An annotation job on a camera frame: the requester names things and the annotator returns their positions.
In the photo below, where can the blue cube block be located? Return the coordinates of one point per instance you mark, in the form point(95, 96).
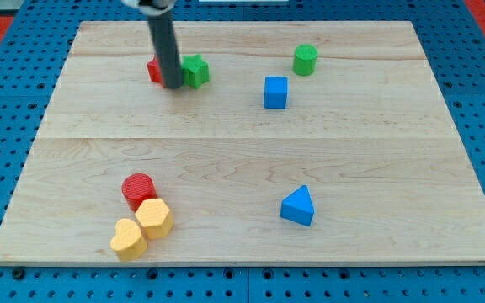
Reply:
point(275, 92)

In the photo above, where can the yellow hexagon block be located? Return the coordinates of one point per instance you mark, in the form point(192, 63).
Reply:
point(155, 218)

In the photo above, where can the light wooden board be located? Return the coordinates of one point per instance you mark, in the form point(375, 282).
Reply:
point(369, 133)

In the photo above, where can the blue triangle block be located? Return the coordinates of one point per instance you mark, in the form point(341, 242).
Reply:
point(298, 207)

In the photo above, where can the green cylinder block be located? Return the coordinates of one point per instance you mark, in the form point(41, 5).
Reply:
point(305, 60)

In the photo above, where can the red cylinder block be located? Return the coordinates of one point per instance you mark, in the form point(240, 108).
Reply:
point(136, 188)

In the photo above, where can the yellow heart block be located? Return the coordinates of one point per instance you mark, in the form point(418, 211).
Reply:
point(128, 242)

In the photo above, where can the red star block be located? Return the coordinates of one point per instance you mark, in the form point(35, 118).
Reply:
point(154, 71)

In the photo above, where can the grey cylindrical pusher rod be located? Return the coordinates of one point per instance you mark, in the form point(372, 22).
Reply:
point(166, 49)

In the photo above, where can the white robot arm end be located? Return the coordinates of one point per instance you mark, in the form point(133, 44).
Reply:
point(150, 7)

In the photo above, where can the green star block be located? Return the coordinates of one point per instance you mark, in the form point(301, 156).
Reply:
point(195, 71)

